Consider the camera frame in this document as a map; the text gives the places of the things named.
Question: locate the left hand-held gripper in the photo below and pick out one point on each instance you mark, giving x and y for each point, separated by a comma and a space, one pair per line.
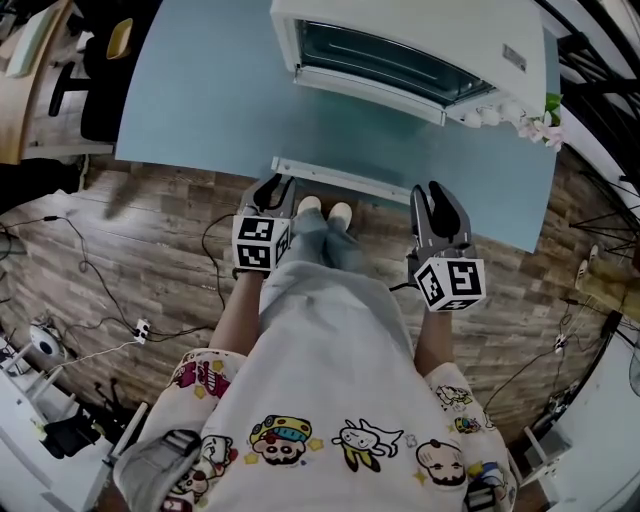
255, 240

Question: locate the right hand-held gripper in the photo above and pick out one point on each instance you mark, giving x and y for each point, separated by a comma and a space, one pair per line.
455, 280

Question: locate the white oven door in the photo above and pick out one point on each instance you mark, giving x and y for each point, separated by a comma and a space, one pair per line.
370, 94

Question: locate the person's right forearm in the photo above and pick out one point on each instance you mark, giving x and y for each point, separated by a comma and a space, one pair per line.
435, 340

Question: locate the person's left forearm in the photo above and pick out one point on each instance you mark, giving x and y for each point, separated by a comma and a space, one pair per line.
235, 310

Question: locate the white toaster oven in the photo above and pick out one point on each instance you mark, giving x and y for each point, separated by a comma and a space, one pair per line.
425, 30

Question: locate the person's left shoe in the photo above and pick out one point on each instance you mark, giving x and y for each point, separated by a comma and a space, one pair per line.
309, 205

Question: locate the person's shoe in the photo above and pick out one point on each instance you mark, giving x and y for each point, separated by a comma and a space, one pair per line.
340, 212
309, 205

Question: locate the person's blue jeans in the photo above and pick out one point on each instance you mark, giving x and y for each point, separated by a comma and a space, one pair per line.
320, 240

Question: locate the person's right shoe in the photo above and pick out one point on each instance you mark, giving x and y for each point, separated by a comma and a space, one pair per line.
340, 212

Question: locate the long white bar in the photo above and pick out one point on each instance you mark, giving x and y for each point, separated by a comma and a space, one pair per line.
340, 177

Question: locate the pink artificial flowers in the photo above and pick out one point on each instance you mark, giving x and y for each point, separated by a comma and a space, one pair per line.
537, 127

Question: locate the person's white cartoon shirt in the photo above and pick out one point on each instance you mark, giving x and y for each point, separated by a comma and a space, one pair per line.
325, 365

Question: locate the white power strip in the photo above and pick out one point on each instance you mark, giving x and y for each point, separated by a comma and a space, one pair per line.
561, 344
142, 331

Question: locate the black office chair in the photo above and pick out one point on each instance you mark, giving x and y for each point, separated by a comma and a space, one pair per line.
97, 100

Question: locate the black metal railing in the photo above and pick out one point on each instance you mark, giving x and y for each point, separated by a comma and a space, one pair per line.
600, 65

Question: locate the wooden desk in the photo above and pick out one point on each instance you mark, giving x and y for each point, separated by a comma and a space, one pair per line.
25, 110

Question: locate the white round device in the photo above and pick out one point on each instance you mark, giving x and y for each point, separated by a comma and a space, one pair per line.
46, 342

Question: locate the white table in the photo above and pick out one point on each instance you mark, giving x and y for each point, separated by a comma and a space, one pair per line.
600, 450

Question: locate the flat white box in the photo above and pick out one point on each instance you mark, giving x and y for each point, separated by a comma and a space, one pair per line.
32, 42

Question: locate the black bag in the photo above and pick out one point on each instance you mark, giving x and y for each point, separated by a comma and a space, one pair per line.
70, 437

